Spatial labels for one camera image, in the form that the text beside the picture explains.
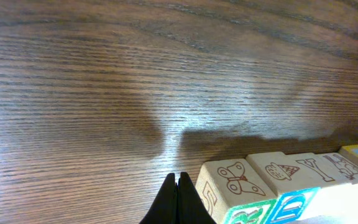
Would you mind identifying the green letter R block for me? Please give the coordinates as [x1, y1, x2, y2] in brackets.
[196, 159, 277, 224]

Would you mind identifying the wooden block green edge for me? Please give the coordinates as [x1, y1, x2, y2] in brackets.
[316, 152, 358, 188]

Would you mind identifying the blue letter D block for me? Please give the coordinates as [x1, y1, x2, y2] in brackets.
[246, 152, 320, 224]

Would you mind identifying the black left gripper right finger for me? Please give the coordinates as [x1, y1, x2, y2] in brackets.
[176, 172, 216, 224]

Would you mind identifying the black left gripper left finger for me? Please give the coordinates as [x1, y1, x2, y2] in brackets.
[140, 173, 177, 224]

